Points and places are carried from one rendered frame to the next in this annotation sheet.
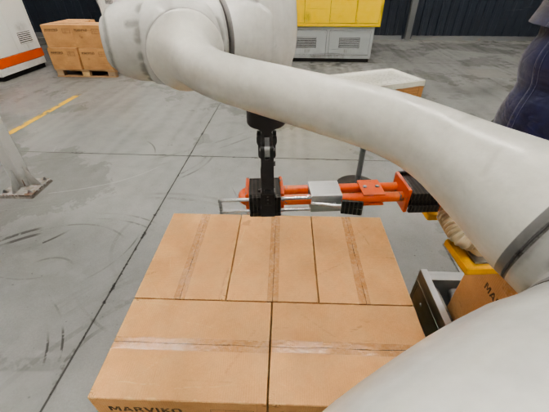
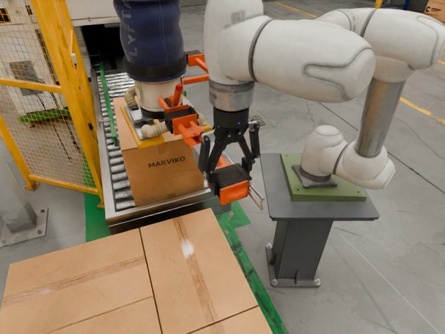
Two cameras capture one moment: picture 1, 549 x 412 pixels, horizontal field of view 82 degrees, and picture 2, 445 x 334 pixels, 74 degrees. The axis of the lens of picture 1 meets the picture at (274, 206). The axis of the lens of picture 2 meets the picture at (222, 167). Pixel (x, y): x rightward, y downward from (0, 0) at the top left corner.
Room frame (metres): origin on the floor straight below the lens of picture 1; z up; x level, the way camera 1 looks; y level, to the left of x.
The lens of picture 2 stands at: (0.82, 0.52, 1.75)
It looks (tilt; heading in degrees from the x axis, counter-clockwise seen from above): 38 degrees down; 247
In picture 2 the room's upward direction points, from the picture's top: straight up
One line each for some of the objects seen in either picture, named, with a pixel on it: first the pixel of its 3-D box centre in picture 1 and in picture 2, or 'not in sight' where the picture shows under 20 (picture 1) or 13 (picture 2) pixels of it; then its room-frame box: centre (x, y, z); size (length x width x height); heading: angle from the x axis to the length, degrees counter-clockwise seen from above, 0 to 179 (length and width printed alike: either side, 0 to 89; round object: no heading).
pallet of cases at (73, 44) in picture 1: (91, 47); not in sight; (7.06, 3.71, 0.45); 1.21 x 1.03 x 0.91; 87
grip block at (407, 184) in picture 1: (417, 190); (181, 119); (0.60, -0.33, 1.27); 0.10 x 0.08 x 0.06; 3
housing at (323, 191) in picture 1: (323, 195); (207, 155); (0.59, -0.11, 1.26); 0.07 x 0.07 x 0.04; 3
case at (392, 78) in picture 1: (372, 103); not in sight; (2.56, -0.79, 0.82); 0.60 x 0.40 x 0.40; 111
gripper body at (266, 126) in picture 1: (266, 127); (230, 123); (0.58, 0.02, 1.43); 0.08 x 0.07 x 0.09; 2
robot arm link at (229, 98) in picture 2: not in sight; (231, 91); (0.58, 0.02, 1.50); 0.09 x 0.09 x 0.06
